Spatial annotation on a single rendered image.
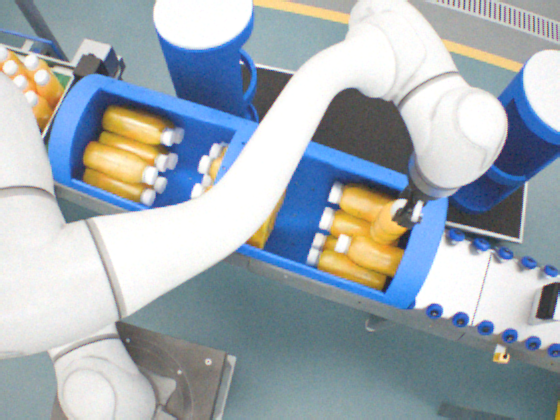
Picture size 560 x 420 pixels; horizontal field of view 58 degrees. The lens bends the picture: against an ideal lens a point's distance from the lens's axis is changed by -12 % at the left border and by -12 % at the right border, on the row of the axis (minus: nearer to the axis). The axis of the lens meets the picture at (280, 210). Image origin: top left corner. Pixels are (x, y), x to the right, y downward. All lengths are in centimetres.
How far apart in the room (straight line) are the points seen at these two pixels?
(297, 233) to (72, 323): 95
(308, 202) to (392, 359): 112
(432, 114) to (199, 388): 80
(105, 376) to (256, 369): 135
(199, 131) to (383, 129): 115
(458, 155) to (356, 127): 171
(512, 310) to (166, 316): 142
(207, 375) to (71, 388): 35
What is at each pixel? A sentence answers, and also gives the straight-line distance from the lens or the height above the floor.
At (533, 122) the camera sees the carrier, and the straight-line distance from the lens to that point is 162.
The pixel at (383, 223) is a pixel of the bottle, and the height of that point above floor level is 125.
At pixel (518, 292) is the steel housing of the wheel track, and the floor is 93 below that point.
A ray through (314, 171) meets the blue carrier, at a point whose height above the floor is 102.
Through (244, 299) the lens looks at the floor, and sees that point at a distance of 232.
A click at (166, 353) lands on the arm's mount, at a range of 125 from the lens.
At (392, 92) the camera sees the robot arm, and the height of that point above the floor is 166.
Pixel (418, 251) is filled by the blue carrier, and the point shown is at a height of 123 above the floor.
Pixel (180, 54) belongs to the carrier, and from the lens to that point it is 155.
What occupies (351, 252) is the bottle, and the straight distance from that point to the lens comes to 122.
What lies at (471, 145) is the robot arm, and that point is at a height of 173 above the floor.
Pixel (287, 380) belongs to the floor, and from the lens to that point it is 231.
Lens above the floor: 230
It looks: 75 degrees down
